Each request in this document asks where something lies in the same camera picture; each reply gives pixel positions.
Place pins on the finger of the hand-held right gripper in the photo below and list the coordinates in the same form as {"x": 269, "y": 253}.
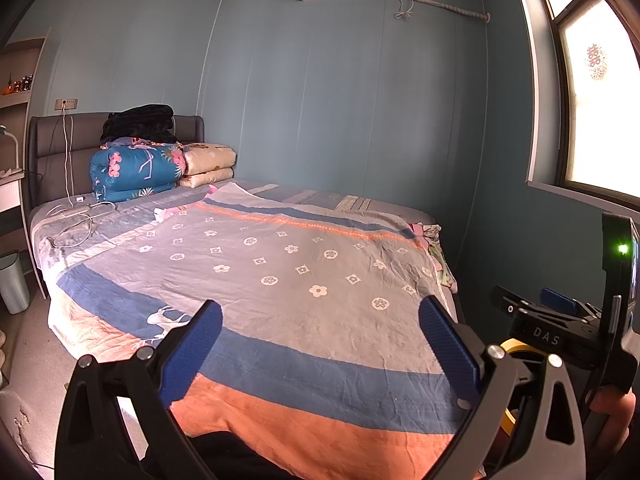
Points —
{"x": 510, "y": 302}
{"x": 557, "y": 297}

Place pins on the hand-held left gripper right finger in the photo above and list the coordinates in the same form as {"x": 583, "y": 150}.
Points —
{"x": 450, "y": 345}

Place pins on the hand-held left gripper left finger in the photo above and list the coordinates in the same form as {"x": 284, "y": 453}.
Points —
{"x": 192, "y": 345}

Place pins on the yellow tape roll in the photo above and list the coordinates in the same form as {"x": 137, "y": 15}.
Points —
{"x": 515, "y": 345}

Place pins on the person's right hand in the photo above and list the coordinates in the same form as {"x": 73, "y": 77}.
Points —
{"x": 617, "y": 410}

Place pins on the pink green printed cloth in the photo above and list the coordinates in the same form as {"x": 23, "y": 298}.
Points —
{"x": 435, "y": 255}

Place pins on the person's dark pants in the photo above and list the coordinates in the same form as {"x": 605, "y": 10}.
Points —
{"x": 225, "y": 460}

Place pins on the bed with patterned cover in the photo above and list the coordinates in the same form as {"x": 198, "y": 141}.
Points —
{"x": 300, "y": 240}

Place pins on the window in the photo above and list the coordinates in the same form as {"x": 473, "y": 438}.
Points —
{"x": 590, "y": 135}

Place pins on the pale striped bed sheet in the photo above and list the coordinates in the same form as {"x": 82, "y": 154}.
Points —
{"x": 350, "y": 203}

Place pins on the beige folded quilt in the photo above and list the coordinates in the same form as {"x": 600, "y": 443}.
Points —
{"x": 210, "y": 160}

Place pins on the blue floral quilt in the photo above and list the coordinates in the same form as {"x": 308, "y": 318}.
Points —
{"x": 130, "y": 170}

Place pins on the pale blue floor bin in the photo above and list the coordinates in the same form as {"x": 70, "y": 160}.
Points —
{"x": 14, "y": 285}

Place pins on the black folded blanket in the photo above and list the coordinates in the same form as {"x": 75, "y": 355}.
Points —
{"x": 140, "y": 122}

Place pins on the white desk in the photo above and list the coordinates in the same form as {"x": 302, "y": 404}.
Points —
{"x": 10, "y": 195}

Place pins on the red window sticker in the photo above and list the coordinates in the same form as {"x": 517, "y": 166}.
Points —
{"x": 596, "y": 62}

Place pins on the grey padded headboard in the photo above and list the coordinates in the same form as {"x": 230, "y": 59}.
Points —
{"x": 50, "y": 150}

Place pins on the white desk lamp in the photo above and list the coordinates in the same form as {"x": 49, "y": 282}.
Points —
{"x": 6, "y": 132}

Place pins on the row of shelf ornaments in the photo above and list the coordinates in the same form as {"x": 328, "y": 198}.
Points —
{"x": 20, "y": 84}

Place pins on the white wall socket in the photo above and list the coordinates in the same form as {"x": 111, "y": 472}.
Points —
{"x": 66, "y": 104}

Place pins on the wall shelf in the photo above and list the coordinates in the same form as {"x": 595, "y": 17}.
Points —
{"x": 17, "y": 100}

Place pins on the white wrapped wall pipe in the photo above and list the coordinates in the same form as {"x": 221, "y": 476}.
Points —
{"x": 450, "y": 6}

